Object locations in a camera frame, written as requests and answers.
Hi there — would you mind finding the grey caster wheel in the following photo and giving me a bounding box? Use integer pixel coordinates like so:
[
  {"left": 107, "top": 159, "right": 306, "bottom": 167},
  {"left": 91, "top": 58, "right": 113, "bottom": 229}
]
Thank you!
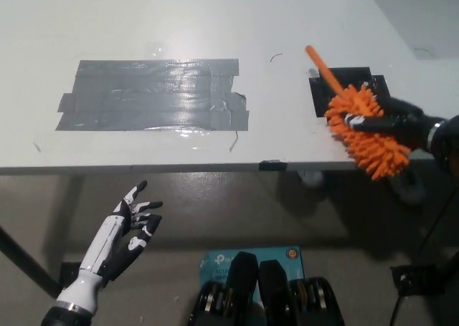
[{"left": 393, "top": 179, "right": 427, "bottom": 206}]

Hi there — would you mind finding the grey duct tape patch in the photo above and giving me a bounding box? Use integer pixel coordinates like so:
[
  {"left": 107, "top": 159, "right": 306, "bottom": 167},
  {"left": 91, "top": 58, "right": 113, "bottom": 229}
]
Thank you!
[{"left": 55, "top": 58, "right": 250, "bottom": 132}]

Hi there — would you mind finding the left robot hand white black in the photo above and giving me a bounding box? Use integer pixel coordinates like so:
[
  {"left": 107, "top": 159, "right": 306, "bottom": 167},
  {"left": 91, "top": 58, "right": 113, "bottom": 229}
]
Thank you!
[{"left": 78, "top": 180, "right": 164, "bottom": 288}]

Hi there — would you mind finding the right robot hand black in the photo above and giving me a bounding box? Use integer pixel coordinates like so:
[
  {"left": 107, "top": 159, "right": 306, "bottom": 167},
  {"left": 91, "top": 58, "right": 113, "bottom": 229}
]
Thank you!
[{"left": 344, "top": 96, "right": 437, "bottom": 150}]

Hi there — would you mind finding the black floor plate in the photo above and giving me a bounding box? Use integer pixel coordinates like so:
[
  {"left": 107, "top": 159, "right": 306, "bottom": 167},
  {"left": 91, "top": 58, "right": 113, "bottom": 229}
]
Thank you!
[
  {"left": 58, "top": 261, "right": 82, "bottom": 292},
  {"left": 389, "top": 264, "right": 447, "bottom": 297}
]

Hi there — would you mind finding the black table leg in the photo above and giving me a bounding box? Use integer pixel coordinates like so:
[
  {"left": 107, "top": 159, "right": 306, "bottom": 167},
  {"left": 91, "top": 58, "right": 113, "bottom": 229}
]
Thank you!
[{"left": 0, "top": 224, "right": 62, "bottom": 299}]

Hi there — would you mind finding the orange microfibre duster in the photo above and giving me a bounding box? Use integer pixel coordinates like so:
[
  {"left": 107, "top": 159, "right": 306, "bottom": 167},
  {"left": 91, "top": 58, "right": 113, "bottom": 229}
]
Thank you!
[{"left": 304, "top": 45, "right": 411, "bottom": 182}]

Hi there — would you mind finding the teal router box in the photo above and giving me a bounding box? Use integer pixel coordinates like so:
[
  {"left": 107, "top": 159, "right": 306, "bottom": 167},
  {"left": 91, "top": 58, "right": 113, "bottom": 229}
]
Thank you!
[{"left": 199, "top": 246, "right": 306, "bottom": 286}]

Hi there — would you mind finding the black tape patch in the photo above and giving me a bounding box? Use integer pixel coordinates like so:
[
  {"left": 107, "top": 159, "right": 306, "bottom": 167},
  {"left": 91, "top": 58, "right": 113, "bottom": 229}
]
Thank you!
[{"left": 308, "top": 67, "right": 392, "bottom": 119}]

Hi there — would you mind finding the thin black cable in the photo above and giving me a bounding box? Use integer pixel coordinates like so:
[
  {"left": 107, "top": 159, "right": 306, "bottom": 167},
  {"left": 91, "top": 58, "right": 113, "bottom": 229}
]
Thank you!
[{"left": 389, "top": 193, "right": 459, "bottom": 326}]

